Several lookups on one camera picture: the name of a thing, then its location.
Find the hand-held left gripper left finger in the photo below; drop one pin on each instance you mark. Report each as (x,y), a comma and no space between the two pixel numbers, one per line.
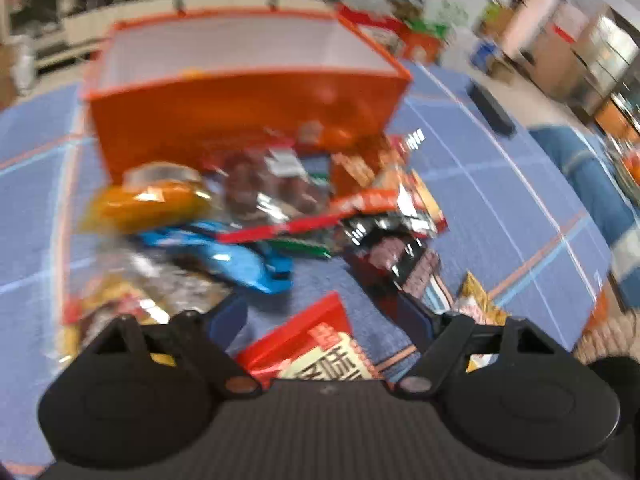
(227,317)

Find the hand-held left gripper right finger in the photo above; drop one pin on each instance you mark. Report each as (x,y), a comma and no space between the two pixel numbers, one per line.
(417,320)

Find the red snack packet beige label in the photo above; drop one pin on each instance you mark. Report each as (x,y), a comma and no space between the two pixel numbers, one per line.
(295,335)

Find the clear red-trimmed snack packet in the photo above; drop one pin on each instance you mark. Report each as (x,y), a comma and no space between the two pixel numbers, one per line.
(260,190)

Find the orange cardboard box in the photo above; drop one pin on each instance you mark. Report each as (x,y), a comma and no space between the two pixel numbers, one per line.
(225,110)

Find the blue snack packet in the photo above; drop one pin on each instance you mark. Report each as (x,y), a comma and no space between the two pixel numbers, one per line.
(235,260)

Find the small yellow snack packet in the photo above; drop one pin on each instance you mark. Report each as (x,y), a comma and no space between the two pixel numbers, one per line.
(472,300)

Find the black red snack packet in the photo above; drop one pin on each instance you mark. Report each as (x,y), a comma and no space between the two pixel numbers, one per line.
(395,255)

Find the green white snack packet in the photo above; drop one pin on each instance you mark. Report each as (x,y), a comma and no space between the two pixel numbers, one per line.
(300,248)

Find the clear yellow brown snack packet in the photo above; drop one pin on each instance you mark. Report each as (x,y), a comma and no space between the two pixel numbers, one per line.
(125,295)

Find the red white snack packet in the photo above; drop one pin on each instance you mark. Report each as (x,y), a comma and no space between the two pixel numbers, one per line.
(380,200)

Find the blue checked cloth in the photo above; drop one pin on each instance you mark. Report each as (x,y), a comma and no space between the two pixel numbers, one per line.
(500,200)

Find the blue cushion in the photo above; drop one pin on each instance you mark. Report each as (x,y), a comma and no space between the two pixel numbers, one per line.
(585,180)

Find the black remote control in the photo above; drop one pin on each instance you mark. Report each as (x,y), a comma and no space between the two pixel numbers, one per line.
(492,107)

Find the red green snack carton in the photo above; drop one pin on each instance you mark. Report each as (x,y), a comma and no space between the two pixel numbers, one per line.
(400,35)

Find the metal cabinet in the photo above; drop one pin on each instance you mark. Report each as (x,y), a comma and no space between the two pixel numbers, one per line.
(605,65)

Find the white shelf unit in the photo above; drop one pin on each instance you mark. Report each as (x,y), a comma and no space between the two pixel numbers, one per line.
(35,15)

